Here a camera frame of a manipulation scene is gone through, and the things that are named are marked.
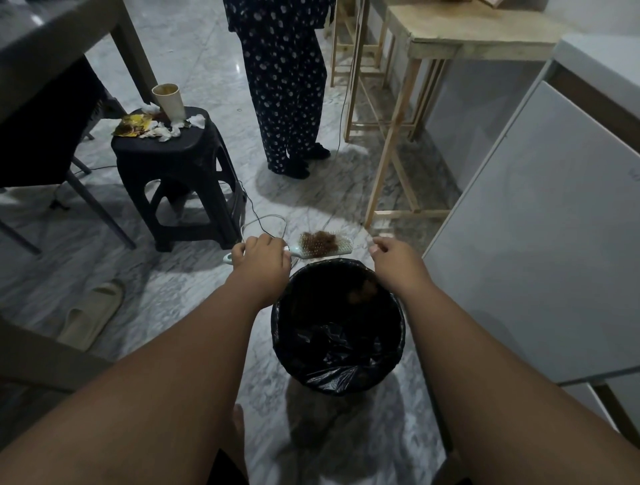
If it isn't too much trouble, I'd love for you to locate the person's left forearm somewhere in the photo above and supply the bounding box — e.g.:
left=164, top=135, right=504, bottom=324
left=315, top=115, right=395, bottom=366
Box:
left=0, top=278, right=287, bottom=485

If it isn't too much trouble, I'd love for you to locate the brown hair clump on brush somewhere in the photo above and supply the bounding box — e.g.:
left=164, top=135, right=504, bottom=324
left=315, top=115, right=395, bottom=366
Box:
left=299, top=231, right=337, bottom=258

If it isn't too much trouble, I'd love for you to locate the trash bin with black bag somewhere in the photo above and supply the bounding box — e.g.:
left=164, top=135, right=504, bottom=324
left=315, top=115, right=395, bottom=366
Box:
left=270, top=259, right=407, bottom=397

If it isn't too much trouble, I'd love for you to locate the white cabinet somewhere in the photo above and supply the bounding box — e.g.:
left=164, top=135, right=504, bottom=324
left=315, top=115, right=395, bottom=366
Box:
left=421, top=34, right=640, bottom=386

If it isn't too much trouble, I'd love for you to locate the beige slipper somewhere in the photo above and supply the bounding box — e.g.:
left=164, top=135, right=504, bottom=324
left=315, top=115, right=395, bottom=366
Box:
left=57, top=279, right=126, bottom=352

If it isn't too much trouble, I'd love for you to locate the person's left hand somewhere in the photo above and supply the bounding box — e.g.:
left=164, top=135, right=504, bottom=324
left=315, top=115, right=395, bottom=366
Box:
left=230, top=233, right=292, bottom=304

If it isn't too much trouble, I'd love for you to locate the black chair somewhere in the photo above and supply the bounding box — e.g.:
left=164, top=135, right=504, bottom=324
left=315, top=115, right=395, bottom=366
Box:
left=0, top=56, right=137, bottom=256

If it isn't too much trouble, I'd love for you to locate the person's right hand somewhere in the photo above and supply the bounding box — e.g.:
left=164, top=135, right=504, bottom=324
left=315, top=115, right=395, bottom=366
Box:
left=372, top=237, right=431, bottom=301

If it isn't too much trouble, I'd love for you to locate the light wooden table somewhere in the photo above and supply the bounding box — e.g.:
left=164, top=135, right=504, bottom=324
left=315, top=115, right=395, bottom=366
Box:
left=344, top=0, right=568, bottom=231

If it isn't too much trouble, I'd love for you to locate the black plastic stool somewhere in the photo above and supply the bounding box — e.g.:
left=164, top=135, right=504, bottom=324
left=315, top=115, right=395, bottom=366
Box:
left=110, top=106, right=247, bottom=252

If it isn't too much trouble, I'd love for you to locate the beige paper cup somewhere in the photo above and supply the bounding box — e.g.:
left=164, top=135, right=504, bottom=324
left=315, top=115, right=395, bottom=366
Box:
left=151, top=83, right=187, bottom=124

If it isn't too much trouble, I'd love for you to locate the white cable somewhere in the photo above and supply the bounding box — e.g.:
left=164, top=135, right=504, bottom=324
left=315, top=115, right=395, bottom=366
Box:
left=234, top=179, right=289, bottom=246

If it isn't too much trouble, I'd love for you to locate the person's right forearm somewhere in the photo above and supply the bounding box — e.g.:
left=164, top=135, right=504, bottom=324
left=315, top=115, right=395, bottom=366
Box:
left=397, top=272, right=640, bottom=485

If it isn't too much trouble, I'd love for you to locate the small wooden frame stool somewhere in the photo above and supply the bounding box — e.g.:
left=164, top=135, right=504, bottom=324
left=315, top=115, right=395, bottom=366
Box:
left=329, top=0, right=397, bottom=89

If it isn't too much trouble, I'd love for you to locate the thin dark cable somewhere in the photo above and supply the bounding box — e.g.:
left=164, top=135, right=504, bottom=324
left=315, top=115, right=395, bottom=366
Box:
left=334, top=0, right=362, bottom=151

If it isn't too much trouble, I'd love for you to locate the person's leg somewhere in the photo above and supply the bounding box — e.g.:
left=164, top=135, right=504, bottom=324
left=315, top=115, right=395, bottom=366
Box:
left=207, top=404, right=251, bottom=485

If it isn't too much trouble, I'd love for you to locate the light green hairbrush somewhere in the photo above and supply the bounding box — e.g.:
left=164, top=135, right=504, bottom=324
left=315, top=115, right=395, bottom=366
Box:
left=223, top=233, right=354, bottom=265

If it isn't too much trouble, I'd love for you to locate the yellow crumpled wrapper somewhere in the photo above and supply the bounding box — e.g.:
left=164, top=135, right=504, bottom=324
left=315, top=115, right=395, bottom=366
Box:
left=111, top=113, right=154, bottom=138

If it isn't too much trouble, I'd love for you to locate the grey table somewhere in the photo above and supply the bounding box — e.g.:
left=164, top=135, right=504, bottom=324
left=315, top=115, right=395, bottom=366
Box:
left=0, top=0, right=159, bottom=126

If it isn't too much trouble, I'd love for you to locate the brown hair clump in bin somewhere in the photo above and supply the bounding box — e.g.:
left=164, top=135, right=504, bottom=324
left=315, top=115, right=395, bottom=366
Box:
left=347, top=276, right=379, bottom=306

